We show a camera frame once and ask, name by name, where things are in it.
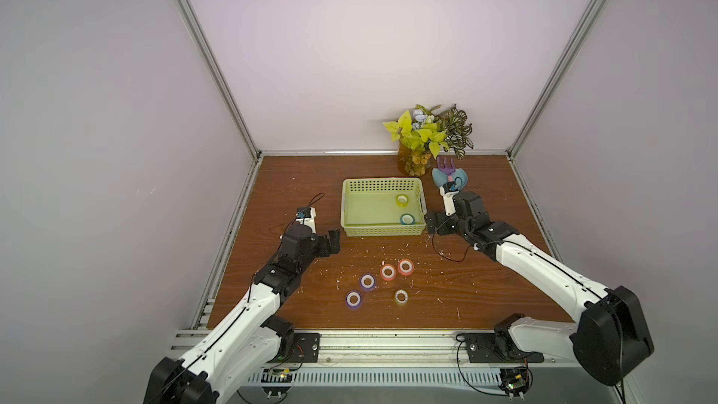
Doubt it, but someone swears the clear tape roll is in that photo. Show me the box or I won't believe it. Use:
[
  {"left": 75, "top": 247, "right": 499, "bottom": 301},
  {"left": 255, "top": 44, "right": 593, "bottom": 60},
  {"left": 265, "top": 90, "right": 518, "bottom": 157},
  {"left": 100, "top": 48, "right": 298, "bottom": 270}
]
[{"left": 394, "top": 289, "right": 409, "bottom": 306}]

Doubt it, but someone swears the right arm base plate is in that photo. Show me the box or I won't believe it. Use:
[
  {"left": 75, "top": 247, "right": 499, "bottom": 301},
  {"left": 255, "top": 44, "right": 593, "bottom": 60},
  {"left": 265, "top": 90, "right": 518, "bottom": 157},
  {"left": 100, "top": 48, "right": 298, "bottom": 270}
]
[{"left": 456, "top": 332, "right": 545, "bottom": 364}]

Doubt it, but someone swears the left circuit board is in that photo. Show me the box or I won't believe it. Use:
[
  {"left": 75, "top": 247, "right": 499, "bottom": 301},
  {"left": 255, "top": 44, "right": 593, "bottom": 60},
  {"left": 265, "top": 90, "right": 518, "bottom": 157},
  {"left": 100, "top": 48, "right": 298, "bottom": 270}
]
[{"left": 261, "top": 368, "right": 295, "bottom": 402}]

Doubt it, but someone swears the circuit board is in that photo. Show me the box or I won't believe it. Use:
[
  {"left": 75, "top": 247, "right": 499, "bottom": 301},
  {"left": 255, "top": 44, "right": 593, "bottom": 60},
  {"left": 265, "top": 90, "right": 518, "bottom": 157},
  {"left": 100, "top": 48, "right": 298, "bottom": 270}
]
[
  {"left": 261, "top": 368, "right": 295, "bottom": 402},
  {"left": 498, "top": 367, "right": 533, "bottom": 400}
]

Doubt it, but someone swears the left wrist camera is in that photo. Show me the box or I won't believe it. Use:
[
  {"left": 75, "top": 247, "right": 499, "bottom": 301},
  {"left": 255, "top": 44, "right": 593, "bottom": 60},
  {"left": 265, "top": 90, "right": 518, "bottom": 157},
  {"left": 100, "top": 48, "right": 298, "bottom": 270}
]
[{"left": 295, "top": 206, "right": 316, "bottom": 233}]

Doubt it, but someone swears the blue tape roll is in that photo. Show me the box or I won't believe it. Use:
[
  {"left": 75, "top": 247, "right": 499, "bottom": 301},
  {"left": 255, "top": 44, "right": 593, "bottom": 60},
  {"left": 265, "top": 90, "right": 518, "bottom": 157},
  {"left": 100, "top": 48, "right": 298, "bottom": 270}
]
[{"left": 400, "top": 213, "right": 415, "bottom": 226}]

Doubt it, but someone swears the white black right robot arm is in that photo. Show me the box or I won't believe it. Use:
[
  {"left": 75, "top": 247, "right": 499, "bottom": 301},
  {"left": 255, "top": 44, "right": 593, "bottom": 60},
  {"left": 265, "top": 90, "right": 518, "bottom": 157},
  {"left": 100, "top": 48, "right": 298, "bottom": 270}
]
[{"left": 424, "top": 185, "right": 654, "bottom": 386}]

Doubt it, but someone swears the right circuit board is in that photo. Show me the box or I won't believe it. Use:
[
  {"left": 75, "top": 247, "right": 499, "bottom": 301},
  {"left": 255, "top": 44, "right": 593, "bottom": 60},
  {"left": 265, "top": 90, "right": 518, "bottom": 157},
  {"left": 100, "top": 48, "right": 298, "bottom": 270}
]
[{"left": 498, "top": 367, "right": 533, "bottom": 400}]

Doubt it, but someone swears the amber vase with artificial plants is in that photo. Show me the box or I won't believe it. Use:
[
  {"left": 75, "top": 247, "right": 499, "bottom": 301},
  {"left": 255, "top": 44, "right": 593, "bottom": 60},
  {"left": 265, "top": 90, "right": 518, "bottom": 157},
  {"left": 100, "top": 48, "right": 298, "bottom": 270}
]
[{"left": 383, "top": 104, "right": 474, "bottom": 177}]

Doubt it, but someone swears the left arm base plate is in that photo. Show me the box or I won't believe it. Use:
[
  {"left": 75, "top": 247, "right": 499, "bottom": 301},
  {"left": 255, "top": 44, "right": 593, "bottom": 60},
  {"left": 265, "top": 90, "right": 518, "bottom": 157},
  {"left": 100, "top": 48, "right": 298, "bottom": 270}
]
[{"left": 274, "top": 332, "right": 321, "bottom": 364}]

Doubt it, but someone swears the purple tape roll front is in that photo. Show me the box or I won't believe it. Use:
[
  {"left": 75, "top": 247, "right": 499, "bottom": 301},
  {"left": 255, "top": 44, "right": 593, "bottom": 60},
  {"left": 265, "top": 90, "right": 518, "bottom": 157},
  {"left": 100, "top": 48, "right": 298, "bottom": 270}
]
[{"left": 345, "top": 290, "right": 363, "bottom": 310}]

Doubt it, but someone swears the light blue toy dustpan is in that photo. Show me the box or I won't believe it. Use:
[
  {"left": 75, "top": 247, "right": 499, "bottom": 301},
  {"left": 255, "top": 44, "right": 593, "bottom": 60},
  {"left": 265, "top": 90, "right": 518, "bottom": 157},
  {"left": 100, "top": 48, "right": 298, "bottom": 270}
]
[{"left": 432, "top": 168, "right": 469, "bottom": 193}]

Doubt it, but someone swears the red tape roll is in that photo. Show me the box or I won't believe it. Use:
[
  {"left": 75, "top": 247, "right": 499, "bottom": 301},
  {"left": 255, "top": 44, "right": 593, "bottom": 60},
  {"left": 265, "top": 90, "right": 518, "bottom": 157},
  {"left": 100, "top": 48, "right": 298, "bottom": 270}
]
[{"left": 398, "top": 258, "right": 415, "bottom": 276}]

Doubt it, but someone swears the pink tape roll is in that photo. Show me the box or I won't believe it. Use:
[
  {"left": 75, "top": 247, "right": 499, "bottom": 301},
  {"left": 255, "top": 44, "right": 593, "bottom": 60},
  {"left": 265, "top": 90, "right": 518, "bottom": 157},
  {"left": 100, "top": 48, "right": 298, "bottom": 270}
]
[{"left": 380, "top": 264, "right": 398, "bottom": 282}]

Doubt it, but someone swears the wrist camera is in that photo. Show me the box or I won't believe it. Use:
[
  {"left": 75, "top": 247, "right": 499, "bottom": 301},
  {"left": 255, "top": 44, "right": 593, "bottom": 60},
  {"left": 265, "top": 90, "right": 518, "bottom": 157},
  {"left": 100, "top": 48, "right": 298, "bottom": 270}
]
[
  {"left": 439, "top": 181, "right": 460, "bottom": 217},
  {"left": 295, "top": 206, "right": 316, "bottom": 233}
]

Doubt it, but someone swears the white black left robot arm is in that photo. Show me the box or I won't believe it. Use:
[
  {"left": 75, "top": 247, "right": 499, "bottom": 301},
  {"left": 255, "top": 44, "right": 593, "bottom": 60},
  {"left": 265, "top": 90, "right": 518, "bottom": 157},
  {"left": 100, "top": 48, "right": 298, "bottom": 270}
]
[{"left": 143, "top": 224, "right": 341, "bottom": 403}]

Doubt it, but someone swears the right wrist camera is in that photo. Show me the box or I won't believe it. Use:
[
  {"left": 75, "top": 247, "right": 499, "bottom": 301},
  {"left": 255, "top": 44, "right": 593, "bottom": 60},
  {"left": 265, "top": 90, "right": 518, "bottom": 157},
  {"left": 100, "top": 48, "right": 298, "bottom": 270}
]
[{"left": 439, "top": 181, "right": 460, "bottom": 217}]

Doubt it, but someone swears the yellow tape roll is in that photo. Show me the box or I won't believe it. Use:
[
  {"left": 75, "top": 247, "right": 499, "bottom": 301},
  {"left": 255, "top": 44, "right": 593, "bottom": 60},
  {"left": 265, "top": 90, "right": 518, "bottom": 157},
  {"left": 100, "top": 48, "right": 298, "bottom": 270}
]
[{"left": 396, "top": 194, "right": 409, "bottom": 208}]

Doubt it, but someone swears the aluminium front rail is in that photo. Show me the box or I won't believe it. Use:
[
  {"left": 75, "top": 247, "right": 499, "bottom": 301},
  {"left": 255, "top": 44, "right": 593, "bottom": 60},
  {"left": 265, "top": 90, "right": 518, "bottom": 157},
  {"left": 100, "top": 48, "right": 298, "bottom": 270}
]
[{"left": 165, "top": 328, "right": 618, "bottom": 371}]

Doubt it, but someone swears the purple tape roll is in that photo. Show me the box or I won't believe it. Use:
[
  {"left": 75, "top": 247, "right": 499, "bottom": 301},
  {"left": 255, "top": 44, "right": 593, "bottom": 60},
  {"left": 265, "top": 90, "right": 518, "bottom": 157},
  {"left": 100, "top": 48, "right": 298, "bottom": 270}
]
[
  {"left": 360, "top": 273, "right": 377, "bottom": 292},
  {"left": 345, "top": 290, "right": 363, "bottom": 310}
]

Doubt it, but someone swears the purple pink toy rake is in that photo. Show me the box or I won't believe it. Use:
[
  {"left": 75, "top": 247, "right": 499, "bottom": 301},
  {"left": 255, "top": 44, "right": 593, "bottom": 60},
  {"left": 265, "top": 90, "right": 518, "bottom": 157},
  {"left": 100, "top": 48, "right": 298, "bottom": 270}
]
[{"left": 437, "top": 155, "right": 456, "bottom": 183}]

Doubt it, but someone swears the light green perforated storage basket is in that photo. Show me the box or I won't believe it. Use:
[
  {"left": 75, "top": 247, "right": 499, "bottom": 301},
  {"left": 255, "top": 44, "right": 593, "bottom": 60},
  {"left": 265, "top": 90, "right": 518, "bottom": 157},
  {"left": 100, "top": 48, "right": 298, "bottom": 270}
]
[{"left": 340, "top": 177, "right": 426, "bottom": 238}]

